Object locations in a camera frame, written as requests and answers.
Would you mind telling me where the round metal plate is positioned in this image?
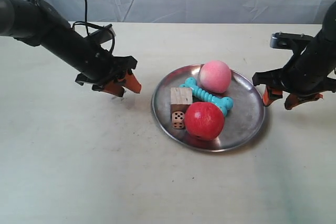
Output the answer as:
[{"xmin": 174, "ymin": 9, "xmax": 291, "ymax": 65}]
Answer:
[{"xmin": 151, "ymin": 64, "xmax": 267, "ymax": 153}]

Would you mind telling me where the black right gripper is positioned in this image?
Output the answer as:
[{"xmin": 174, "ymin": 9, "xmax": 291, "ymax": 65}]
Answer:
[{"xmin": 252, "ymin": 68, "xmax": 335, "ymax": 110}]

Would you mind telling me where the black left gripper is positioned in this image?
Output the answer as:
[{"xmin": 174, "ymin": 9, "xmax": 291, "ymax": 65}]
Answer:
[{"xmin": 75, "ymin": 56, "xmax": 142, "ymax": 98}]

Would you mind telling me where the red apple ball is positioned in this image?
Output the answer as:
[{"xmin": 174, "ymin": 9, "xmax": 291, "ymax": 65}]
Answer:
[{"xmin": 184, "ymin": 102, "xmax": 225, "ymax": 141}]

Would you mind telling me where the teal rubber bone toy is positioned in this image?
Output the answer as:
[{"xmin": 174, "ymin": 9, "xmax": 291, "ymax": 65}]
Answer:
[{"xmin": 179, "ymin": 77, "xmax": 234, "ymax": 116}]

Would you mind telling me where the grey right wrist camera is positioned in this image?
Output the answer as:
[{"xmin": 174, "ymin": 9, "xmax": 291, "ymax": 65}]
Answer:
[{"xmin": 270, "ymin": 32, "xmax": 313, "ymax": 50}]

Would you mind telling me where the plain wooden cube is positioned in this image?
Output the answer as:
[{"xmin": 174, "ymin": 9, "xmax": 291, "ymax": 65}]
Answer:
[{"xmin": 170, "ymin": 87, "xmax": 193, "ymax": 113}]

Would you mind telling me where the pink peach ball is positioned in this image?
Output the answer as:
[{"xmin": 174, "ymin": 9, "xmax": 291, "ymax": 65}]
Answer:
[{"xmin": 199, "ymin": 60, "xmax": 232, "ymax": 93}]

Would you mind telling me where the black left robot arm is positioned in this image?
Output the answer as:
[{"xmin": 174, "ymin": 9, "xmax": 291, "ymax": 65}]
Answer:
[{"xmin": 1, "ymin": 0, "xmax": 142, "ymax": 97}]

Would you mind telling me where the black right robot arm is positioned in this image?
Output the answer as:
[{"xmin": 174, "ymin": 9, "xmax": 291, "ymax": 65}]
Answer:
[{"xmin": 252, "ymin": 4, "xmax": 335, "ymax": 110}]

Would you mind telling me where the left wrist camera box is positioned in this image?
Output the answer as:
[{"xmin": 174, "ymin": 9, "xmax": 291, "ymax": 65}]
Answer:
[{"xmin": 72, "ymin": 22, "xmax": 116, "ymax": 45}]

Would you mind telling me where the small wooden die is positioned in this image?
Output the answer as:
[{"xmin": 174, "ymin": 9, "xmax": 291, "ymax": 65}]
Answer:
[{"xmin": 171, "ymin": 111, "xmax": 185, "ymax": 130}]

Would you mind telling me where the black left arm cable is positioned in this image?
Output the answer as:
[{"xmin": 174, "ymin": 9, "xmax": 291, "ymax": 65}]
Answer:
[{"xmin": 26, "ymin": 0, "xmax": 117, "ymax": 54}]

